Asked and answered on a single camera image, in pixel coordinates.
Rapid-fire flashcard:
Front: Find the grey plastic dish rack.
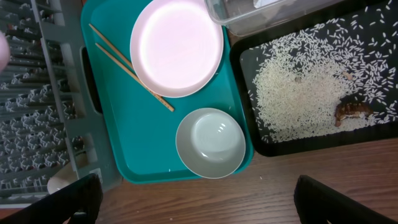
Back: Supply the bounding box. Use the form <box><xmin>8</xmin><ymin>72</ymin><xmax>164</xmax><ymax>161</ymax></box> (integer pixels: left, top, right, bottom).
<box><xmin>1</xmin><ymin>0</ymin><xmax>123</xmax><ymax>208</ymax></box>

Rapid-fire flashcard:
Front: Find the short-looking wooden chopstick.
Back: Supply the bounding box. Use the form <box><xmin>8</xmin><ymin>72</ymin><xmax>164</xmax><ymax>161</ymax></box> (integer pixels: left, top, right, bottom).
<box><xmin>89</xmin><ymin>24</ymin><xmax>134</xmax><ymax>70</ymax></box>

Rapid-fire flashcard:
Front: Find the white rice pile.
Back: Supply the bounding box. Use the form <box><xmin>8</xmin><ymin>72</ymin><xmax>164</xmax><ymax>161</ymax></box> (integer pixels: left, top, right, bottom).
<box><xmin>249</xmin><ymin>1</ymin><xmax>397</xmax><ymax>142</ymax></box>

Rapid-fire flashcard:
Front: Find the teal plastic serving tray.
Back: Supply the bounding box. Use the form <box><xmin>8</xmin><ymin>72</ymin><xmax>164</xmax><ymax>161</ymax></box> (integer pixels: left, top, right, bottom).
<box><xmin>81</xmin><ymin>0</ymin><xmax>248</xmax><ymax>184</ymax></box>

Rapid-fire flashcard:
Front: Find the black rectangular tray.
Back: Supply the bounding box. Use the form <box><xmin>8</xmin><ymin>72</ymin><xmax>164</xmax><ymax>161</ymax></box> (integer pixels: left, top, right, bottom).
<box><xmin>229</xmin><ymin>0</ymin><xmax>397</xmax><ymax>157</ymax></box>

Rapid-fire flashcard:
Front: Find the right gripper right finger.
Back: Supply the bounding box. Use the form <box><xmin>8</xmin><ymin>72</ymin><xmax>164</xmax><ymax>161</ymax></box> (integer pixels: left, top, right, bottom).
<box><xmin>294</xmin><ymin>175</ymin><xmax>397</xmax><ymax>224</ymax></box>

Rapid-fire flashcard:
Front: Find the brown food scrap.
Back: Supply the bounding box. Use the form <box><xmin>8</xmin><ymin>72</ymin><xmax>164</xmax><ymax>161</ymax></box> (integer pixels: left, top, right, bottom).
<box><xmin>335</xmin><ymin>102</ymin><xmax>373</xmax><ymax>127</ymax></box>

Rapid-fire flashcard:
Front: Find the clear plastic storage bin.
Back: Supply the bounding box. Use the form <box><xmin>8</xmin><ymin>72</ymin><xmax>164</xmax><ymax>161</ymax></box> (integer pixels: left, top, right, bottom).
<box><xmin>205</xmin><ymin>0</ymin><xmax>341</xmax><ymax>37</ymax></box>

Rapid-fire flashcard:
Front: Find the long wooden chopstick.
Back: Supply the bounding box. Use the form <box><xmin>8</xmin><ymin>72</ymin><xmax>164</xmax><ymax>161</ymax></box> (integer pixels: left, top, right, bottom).
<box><xmin>95</xmin><ymin>43</ymin><xmax>175</xmax><ymax>112</ymax></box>

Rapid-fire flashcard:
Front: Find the grey bowl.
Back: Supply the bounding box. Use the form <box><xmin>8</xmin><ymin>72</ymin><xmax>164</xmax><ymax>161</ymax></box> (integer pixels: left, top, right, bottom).
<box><xmin>175</xmin><ymin>108</ymin><xmax>246</xmax><ymax>179</ymax></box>

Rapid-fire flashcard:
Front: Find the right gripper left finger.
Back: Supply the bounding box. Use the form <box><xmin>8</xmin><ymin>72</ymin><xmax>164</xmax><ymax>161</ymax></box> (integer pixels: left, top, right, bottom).
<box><xmin>1</xmin><ymin>174</ymin><xmax>103</xmax><ymax>223</ymax></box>

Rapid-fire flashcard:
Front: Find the white paper cup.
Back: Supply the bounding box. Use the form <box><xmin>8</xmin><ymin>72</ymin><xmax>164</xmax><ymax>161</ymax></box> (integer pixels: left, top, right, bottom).
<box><xmin>47</xmin><ymin>153</ymin><xmax>88</xmax><ymax>194</ymax></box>

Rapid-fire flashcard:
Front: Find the large pink plate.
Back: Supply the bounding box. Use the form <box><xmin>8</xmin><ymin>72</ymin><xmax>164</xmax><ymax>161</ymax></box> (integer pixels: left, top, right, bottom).
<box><xmin>130</xmin><ymin>0</ymin><xmax>224</xmax><ymax>98</ymax></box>

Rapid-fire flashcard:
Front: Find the pink bowl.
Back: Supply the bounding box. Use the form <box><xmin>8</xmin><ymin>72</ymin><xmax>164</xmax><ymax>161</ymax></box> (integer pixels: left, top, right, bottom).
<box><xmin>0</xmin><ymin>32</ymin><xmax>11</xmax><ymax>72</ymax></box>

